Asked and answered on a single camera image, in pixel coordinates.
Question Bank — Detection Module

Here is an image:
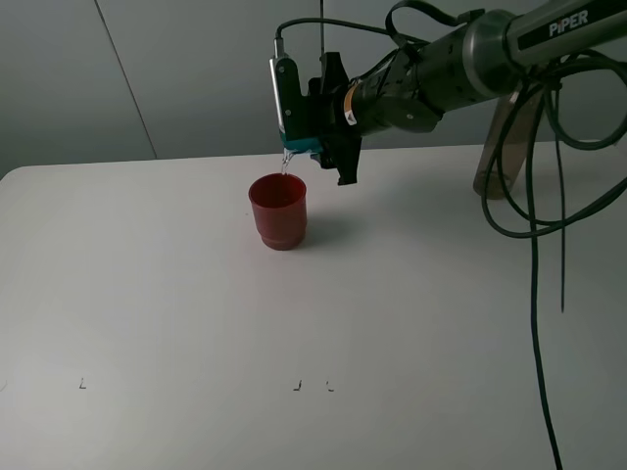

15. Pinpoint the red plastic cup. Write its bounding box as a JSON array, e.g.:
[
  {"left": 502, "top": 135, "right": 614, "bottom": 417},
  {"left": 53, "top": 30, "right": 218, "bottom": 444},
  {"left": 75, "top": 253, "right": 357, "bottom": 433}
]
[{"left": 248, "top": 173, "right": 308, "bottom": 251}]

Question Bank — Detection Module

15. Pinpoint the teal translucent plastic cup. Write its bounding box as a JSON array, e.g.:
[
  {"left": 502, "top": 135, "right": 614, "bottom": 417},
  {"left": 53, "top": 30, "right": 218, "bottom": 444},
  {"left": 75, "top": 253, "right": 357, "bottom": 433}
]
[{"left": 282, "top": 136, "right": 323, "bottom": 156}]

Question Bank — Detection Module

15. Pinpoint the black camera cable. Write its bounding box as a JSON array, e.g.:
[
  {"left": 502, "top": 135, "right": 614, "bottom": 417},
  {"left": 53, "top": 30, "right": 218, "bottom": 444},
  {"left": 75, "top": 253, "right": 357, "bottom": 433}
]
[{"left": 271, "top": 0, "right": 627, "bottom": 470}]

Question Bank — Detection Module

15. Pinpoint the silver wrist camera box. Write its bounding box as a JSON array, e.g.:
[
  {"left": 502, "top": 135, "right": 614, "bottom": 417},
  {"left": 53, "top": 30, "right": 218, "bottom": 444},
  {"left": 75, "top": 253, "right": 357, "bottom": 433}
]
[{"left": 269, "top": 56, "right": 311, "bottom": 150}]

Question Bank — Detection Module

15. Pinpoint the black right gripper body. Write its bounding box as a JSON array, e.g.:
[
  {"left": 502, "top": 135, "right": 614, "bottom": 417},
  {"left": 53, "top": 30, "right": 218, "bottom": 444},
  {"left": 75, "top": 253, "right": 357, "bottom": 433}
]
[{"left": 308, "top": 52, "right": 362, "bottom": 157}]

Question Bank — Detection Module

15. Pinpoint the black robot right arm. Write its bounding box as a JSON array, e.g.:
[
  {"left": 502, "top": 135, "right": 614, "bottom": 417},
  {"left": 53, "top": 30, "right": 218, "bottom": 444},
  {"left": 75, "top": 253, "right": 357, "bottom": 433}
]
[{"left": 315, "top": 1, "right": 626, "bottom": 185}]

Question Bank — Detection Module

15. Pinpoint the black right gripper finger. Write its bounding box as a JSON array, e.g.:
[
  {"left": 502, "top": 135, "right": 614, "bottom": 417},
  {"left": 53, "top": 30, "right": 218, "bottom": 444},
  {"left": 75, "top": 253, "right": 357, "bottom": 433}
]
[{"left": 318, "top": 136, "right": 362, "bottom": 186}]

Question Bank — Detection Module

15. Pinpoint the smoky translucent water bottle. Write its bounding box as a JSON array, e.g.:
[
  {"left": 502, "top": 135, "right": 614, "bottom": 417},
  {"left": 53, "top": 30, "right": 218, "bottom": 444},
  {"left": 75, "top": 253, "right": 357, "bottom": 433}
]
[{"left": 473, "top": 85, "right": 543, "bottom": 200}]

